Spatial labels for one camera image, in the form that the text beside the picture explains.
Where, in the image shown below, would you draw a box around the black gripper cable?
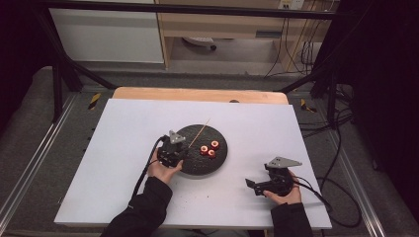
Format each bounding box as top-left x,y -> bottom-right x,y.
293,176 -> 364,229
131,135 -> 170,198

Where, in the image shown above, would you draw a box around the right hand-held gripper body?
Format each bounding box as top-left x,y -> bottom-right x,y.
255,156 -> 303,198

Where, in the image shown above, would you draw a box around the black metal frame bar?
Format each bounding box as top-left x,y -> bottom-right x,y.
42,0 -> 350,21

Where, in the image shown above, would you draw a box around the hanging black cables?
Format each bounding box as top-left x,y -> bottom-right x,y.
265,18 -> 318,78

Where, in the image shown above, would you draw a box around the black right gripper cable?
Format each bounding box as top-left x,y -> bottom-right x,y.
293,176 -> 364,229

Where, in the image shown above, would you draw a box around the white cabinet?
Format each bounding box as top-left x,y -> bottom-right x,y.
48,0 -> 165,64

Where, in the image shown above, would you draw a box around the wooden table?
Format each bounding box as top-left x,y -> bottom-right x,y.
112,86 -> 290,106

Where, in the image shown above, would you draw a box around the white board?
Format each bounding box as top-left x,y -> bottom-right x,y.
53,98 -> 333,230

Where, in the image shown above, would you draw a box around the aluminium floor rail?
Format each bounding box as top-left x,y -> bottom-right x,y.
329,131 -> 387,237
0,93 -> 79,225

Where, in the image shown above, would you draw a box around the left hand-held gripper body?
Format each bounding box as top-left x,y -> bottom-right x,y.
157,129 -> 186,169

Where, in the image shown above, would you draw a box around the round black plate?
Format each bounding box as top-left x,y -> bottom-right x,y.
176,123 -> 228,177

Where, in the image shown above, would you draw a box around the white wall socket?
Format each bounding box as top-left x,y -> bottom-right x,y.
278,0 -> 305,10

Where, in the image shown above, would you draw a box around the person's right hand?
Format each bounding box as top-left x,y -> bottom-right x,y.
262,171 -> 302,206

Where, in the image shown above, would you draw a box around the thin wooden skewer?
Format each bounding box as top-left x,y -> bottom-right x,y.
188,118 -> 211,148

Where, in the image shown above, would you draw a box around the grey chair base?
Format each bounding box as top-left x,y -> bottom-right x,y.
182,37 -> 217,51

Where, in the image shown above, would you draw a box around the light wooden desk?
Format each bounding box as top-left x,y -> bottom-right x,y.
154,0 -> 334,73

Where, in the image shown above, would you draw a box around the black metal stand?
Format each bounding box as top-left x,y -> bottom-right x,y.
33,9 -> 119,123
280,65 -> 340,130

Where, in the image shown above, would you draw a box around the person's left hand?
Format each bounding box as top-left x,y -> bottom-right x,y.
146,149 -> 184,185

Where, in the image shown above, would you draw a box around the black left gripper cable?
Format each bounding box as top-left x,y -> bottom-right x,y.
131,135 -> 170,198

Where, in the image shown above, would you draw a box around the black floor cables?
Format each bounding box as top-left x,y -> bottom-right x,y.
297,84 -> 356,139

